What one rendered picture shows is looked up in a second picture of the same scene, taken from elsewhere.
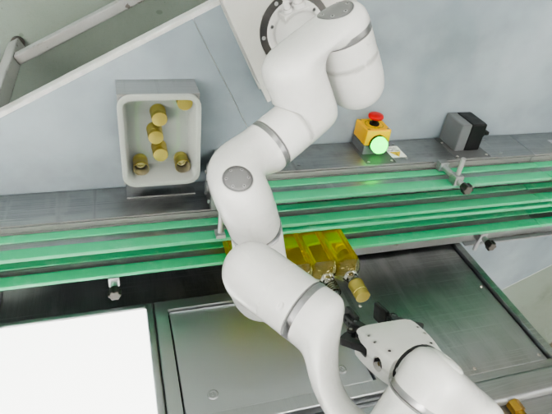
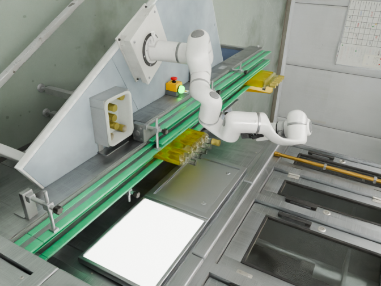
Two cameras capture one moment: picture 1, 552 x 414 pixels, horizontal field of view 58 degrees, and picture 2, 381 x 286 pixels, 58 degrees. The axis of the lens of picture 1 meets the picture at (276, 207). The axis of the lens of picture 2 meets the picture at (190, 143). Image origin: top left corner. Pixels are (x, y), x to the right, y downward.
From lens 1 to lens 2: 1.00 m
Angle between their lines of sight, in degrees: 35
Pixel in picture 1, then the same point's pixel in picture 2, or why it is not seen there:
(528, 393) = (275, 148)
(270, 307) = (252, 123)
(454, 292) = not seen: hidden behind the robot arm
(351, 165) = (178, 101)
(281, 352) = (206, 180)
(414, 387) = (297, 118)
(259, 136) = (202, 82)
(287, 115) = (203, 73)
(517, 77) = not seen: hidden behind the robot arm
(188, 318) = (163, 191)
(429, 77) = not seen: hidden behind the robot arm
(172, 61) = (107, 80)
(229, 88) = (126, 85)
